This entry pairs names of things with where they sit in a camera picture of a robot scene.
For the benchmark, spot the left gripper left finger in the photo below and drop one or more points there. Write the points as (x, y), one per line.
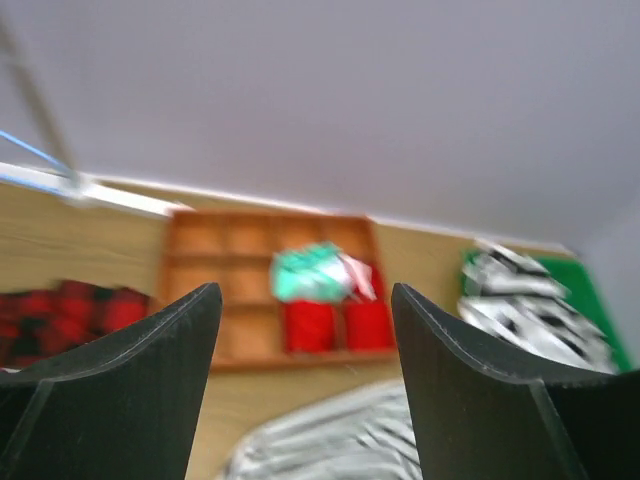
(124, 406)

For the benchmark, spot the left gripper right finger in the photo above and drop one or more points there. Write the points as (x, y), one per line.
(482, 408)

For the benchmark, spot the thin striped tank top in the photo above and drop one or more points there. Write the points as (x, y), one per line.
(365, 433)

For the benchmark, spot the bold striped garment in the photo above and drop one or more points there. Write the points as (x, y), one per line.
(513, 297)

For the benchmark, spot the red black plaid shirt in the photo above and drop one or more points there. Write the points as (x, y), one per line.
(40, 323)

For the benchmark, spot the red cloth right compartment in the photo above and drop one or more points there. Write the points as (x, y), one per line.
(368, 326)

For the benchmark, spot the red cloth compartment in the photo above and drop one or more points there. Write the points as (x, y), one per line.
(309, 327)
(368, 326)

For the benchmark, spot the green plastic bin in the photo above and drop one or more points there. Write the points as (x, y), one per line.
(582, 296)

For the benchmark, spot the red white striped sock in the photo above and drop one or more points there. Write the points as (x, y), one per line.
(361, 275)

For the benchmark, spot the red cloth left compartment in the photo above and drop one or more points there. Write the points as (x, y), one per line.
(309, 327)

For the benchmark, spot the brown compartment tray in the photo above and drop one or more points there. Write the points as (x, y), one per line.
(235, 249)

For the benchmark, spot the mint white sock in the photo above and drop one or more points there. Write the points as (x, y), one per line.
(315, 273)

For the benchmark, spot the white metal clothes rack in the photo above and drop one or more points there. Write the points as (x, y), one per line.
(65, 181)

